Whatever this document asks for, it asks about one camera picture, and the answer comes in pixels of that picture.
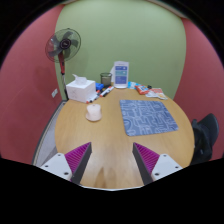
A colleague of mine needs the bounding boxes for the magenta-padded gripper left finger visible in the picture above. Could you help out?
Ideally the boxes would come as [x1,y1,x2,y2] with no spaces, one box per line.
[39,142,93,185]

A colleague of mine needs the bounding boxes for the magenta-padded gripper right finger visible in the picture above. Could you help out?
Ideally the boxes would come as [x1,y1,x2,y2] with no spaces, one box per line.
[132,142,184,185]

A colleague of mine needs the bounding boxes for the pale pink computer mouse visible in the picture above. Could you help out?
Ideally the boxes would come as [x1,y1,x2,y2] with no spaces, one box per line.
[85,103,102,122]

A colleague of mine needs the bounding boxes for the grey-blue patterned mouse pad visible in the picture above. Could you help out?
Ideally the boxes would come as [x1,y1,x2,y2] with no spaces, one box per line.
[119,98,180,137]

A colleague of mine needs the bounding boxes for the black whiteboard marker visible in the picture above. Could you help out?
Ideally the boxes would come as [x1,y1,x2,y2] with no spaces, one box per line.
[85,90,105,104]

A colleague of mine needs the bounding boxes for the black office chair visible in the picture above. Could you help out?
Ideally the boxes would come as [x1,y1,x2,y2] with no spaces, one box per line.
[190,113,220,165]

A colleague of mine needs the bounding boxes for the orange and white snack packet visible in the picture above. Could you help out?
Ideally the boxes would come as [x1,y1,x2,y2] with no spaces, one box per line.
[151,87,168,101]

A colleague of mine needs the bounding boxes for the white tissue box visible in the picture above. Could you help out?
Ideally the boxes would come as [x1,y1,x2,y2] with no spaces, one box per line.
[65,73,97,103]

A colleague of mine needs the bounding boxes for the red snack packet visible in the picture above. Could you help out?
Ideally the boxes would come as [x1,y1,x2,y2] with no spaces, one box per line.
[134,84,150,96]

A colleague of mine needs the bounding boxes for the red-capped whiteboard marker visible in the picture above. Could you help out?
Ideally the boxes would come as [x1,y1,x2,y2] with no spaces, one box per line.
[99,85,115,98]

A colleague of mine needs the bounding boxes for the light blue packet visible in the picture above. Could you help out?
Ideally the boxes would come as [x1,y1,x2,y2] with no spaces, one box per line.
[128,81,140,90]

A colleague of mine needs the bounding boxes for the dark green cup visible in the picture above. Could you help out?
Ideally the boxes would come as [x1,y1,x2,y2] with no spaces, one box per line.
[100,72,113,88]

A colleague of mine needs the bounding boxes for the clear sign stand, blue print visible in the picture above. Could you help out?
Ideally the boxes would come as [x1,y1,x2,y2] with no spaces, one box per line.
[113,60,130,90]

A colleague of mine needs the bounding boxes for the standing fan with red pole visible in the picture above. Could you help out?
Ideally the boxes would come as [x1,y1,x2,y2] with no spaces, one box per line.
[44,27,82,101]

